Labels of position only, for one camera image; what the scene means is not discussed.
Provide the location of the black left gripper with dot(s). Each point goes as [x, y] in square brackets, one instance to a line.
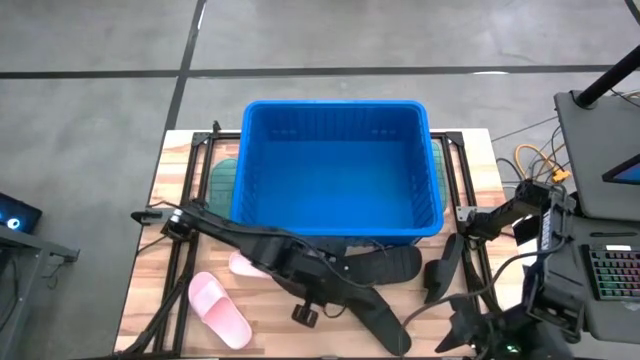
[325, 280]

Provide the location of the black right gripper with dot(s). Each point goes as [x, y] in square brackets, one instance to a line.
[505, 340]

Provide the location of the pink foam slide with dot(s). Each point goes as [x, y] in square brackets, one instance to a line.
[242, 265]
[220, 312]

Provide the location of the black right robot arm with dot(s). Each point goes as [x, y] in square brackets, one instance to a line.
[505, 212]

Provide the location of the blue plastic bin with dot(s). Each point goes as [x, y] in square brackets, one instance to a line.
[335, 185]

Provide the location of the grey keyboard shelf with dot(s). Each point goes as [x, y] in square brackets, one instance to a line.
[615, 320]

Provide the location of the black backlit keyboard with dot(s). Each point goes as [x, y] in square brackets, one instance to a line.
[617, 275]

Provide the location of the black tablet screen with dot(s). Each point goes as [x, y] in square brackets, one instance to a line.
[627, 172]

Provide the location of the black table clamp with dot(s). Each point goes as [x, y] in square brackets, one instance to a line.
[145, 216]

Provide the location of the grey workstation desk top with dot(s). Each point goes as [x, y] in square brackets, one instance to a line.
[600, 140]

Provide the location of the black round pole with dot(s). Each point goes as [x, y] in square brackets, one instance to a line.
[607, 77]

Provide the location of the grey metal side desk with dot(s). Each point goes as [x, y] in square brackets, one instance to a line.
[45, 245]

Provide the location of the black monitor with blue glow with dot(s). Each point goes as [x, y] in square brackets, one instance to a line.
[20, 212]

